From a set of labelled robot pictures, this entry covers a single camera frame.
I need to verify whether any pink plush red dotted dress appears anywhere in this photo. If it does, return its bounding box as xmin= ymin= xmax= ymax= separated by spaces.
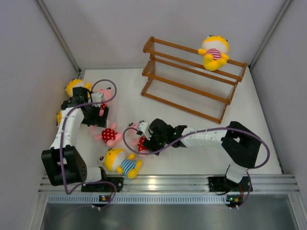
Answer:
xmin=94 ymin=87 xmax=113 ymax=110

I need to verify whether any yellow plush blue-striped shirt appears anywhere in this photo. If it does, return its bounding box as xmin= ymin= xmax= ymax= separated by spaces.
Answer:
xmin=56 ymin=110 xmax=62 ymax=127
xmin=99 ymin=149 xmax=142 ymax=179

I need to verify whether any yellow plush pink-striped shirt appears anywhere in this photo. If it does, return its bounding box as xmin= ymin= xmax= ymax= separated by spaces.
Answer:
xmin=65 ymin=79 xmax=92 ymax=97
xmin=198 ymin=35 xmax=229 ymax=71

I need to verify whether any yellow plush blue-striped shirt front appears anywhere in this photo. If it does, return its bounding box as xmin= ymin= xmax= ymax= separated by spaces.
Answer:
xmin=99 ymin=149 xmax=142 ymax=179

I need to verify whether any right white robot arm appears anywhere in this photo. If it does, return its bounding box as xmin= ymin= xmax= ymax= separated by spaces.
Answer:
xmin=139 ymin=118 xmax=261 ymax=191

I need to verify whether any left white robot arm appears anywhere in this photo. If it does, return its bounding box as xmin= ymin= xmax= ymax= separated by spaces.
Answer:
xmin=41 ymin=87 xmax=108 ymax=191

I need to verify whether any wooden three-tier shelf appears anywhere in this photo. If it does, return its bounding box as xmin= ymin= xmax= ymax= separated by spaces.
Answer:
xmin=141 ymin=36 xmax=248 ymax=124

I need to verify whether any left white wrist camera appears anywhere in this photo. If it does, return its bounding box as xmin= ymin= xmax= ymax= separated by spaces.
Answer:
xmin=91 ymin=92 xmax=104 ymax=107

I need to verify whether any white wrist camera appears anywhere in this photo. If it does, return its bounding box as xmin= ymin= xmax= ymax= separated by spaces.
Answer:
xmin=91 ymin=92 xmax=104 ymax=107
xmin=139 ymin=122 xmax=151 ymax=139

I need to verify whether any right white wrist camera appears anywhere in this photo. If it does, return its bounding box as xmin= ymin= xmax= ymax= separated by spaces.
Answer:
xmin=139 ymin=122 xmax=151 ymax=139

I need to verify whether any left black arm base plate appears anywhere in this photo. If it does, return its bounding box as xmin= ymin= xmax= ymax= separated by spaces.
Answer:
xmin=81 ymin=177 xmax=124 ymax=193

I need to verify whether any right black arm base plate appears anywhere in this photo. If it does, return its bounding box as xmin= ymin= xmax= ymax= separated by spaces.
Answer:
xmin=208 ymin=176 xmax=253 ymax=193

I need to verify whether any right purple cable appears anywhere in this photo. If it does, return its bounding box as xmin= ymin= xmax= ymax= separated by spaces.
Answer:
xmin=122 ymin=126 xmax=271 ymax=209

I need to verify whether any aluminium mounting rail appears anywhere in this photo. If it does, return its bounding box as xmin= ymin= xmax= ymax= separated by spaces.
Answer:
xmin=38 ymin=174 xmax=300 ymax=205

